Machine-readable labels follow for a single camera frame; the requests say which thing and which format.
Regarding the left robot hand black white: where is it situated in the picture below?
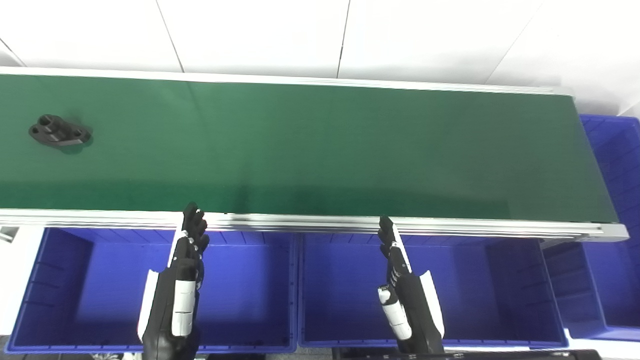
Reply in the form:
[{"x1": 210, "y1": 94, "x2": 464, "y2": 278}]
[{"x1": 137, "y1": 201, "x2": 211, "y2": 360}]

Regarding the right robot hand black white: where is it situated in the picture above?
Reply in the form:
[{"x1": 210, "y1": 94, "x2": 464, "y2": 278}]
[{"x1": 377, "y1": 216, "x2": 446, "y2": 356}]

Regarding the black flange part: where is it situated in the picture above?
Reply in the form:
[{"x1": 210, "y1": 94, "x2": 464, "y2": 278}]
[{"x1": 28, "y1": 114, "x2": 93, "y2": 147}]

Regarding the large blue plastic bin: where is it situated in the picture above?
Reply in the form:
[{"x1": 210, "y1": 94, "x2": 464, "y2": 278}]
[
  {"x1": 297, "y1": 232, "x2": 570, "y2": 349},
  {"x1": 4, "y1": 227, "x2": 300, "y2": 355},
  {"x1": 542, "y1": 114, "x2": 640, "y2": 343}
]

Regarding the green conveyor belt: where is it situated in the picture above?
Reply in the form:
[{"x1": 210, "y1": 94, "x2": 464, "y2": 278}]
[
  {"x1": 0, "y1": 74, "x2": 619, "y2": 224},
  {"x1": 0, "y1": 66, "x2": 630, "y2": 244}
]

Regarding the black robot body edge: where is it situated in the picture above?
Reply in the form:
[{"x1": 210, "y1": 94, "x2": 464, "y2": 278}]
[{"x1": 332, "y1": 347, "x2": 604, "y2": 360}]

